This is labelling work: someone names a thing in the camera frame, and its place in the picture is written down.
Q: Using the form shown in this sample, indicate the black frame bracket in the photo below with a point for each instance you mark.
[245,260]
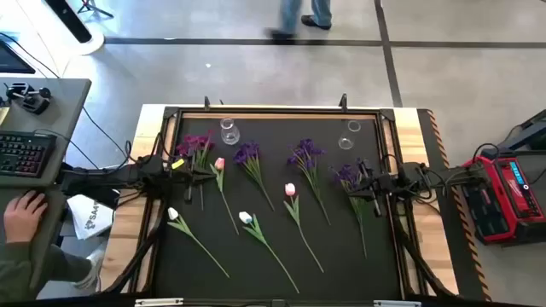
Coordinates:
[343,103]
[207,103]

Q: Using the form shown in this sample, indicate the black monitor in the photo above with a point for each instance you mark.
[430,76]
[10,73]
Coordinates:
[13,61]

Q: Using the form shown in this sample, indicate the white printed bag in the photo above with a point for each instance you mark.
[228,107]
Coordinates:
[91,217]

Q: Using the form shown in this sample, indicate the person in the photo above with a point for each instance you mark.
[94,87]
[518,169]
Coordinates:
[290,13]

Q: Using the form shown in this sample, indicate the white artificial tulip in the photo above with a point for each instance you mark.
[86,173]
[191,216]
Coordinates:
[172,213]
[245,217]

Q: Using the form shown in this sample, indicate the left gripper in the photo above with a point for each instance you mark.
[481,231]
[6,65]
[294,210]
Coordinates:
[181,175]

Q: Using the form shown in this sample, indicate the person's leg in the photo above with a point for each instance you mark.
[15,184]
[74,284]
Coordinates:
[64,264]

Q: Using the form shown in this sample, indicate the person's forearm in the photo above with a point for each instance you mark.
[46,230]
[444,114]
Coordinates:
[15,268]

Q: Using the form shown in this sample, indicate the person's shoe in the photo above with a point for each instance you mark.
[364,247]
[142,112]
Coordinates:
[91,268]

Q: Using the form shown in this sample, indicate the black aluminium table frame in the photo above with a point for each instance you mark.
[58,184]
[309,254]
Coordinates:
[298,110]

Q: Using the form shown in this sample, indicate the red black tool box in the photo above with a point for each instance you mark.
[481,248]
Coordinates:
[503,200]

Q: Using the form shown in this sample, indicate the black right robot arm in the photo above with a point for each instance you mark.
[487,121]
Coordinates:
[448,177]

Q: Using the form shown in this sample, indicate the black backlit keyboard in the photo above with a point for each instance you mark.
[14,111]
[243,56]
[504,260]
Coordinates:
[23,153]

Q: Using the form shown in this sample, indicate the magenta artificial flower bunch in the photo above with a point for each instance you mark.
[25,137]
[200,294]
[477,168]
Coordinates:
[194,140]

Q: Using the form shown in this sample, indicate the black board on white base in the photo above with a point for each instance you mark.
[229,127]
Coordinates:
[68,17]

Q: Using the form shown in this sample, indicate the grey desk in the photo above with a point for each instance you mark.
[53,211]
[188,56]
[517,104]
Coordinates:
[64,111]

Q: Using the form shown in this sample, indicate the person's hand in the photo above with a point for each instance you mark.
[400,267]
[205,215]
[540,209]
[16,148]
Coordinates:
[21,219]

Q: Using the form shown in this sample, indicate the black table mat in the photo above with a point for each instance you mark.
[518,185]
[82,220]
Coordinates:
[341,277]

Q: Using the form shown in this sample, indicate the dark metal cart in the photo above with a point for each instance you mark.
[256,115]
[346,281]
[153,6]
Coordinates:
[529,132]

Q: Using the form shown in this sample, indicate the purple artificial flower bunch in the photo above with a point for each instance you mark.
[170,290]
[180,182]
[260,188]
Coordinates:
[247,152]
[347,174]
[306,149]

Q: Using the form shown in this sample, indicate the pink artificial tulip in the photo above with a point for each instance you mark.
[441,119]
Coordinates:
[219,163]
[290,189]

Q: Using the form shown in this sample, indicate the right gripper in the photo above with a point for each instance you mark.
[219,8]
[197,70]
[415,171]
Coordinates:
[386,184]

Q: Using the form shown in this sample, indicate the black tripod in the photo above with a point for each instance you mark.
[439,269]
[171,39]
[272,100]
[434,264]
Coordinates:
[91,5]

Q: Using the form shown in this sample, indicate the clear glass vase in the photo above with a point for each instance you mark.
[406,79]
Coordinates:
[230,136]
[345,143]

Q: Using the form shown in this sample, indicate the black strip with hazard stripes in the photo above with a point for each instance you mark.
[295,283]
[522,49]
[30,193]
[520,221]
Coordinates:
[462,256]

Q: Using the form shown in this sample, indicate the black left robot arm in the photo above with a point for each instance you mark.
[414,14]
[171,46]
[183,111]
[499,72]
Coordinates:
[106,181]

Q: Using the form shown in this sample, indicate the silver metal bracket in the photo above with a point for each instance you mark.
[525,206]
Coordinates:
[396,303]
[158,302]

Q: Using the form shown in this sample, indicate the black desk clamp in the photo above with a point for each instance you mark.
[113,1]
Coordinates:
[32,102]

